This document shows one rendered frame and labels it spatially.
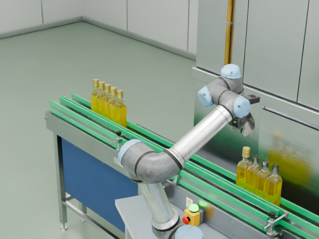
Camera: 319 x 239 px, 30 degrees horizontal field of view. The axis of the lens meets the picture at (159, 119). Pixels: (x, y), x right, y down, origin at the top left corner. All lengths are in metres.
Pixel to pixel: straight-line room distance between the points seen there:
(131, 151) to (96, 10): 6.74
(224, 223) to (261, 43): 0.86
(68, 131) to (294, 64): 1.60
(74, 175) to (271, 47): 1.69
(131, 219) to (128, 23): 5.52
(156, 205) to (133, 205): 0.78
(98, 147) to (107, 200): 0.35
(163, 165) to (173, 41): 5.63
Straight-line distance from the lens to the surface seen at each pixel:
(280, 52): 2.75
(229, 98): 2.22
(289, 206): 2.84
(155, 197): 2.32
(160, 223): 2.43
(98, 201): 3.75
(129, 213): 3.07
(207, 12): 3.00
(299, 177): 2.86
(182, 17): 7.46
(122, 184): 3.46
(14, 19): 8.52
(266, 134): 2.89
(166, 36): 7.75
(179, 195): 3.05
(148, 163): 2.11
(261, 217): 2.73
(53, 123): 3.86
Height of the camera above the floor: 2.47
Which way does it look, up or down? 25 degrees down
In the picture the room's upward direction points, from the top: 1 degrees clockwise
